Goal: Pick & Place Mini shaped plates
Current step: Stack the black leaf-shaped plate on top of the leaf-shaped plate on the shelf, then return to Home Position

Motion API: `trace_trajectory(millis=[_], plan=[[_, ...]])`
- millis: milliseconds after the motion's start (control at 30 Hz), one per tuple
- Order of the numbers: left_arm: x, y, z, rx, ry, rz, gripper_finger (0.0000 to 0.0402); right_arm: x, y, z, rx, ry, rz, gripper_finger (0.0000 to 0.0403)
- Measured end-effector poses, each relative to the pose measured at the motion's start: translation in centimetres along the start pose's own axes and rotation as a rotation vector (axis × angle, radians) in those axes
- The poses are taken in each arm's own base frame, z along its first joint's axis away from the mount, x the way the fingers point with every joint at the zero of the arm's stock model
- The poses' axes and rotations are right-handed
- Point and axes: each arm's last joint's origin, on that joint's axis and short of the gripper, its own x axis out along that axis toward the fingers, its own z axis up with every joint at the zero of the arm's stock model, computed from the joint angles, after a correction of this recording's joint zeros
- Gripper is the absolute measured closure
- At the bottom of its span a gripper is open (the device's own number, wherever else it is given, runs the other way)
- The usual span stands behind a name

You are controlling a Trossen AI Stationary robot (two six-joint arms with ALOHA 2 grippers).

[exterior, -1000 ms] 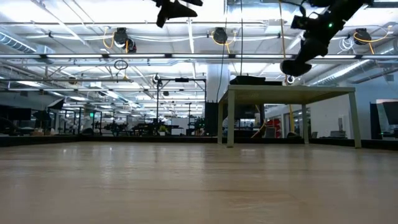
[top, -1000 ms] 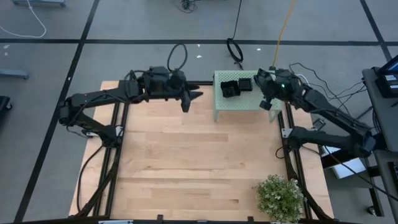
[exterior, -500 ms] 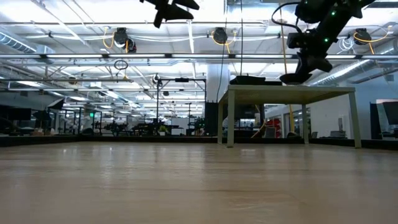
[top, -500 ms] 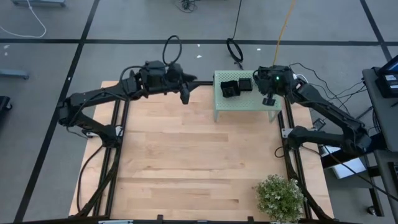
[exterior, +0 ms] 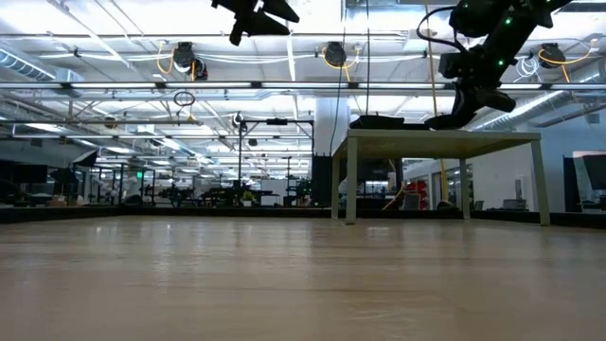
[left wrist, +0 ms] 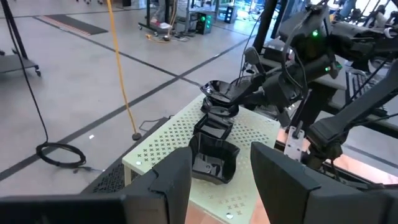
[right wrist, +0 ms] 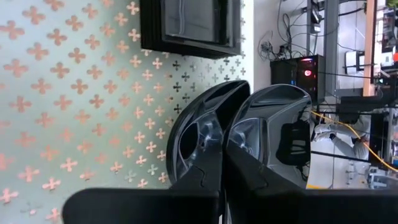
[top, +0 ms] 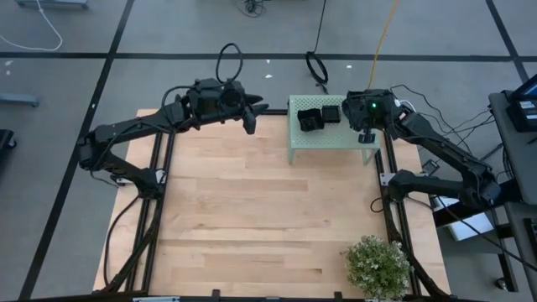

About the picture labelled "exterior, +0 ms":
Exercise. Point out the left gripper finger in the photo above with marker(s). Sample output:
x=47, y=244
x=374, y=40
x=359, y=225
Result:
x=281, y=12
x=267, y=27

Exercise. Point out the black wavy square mini plate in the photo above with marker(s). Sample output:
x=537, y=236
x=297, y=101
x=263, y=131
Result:
x=379, y=123

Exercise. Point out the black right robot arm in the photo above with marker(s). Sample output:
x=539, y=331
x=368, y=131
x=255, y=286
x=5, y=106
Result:
x=511, y=28

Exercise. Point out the small beige table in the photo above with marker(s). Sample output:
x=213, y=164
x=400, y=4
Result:
x=426, y=144

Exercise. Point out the red background cabinet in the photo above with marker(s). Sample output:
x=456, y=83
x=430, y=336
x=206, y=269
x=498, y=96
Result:
x=417, y=189

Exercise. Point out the dark background monitor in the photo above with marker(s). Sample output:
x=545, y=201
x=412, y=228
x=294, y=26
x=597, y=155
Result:
x=594, y=175

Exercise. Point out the black upright panel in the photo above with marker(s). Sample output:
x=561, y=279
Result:
x=324, y=175

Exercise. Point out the small background potted plant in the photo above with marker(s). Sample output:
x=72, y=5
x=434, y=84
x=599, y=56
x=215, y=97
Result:
x=247, y=196

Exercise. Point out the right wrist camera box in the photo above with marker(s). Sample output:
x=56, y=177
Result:
x=452, y=65

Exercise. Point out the silver ventilation duct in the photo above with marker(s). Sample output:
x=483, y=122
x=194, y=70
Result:
x=23, y=66
x=544, y=102

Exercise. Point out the black background gantry frame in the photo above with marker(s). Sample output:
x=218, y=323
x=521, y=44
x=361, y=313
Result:
x=277, y=121

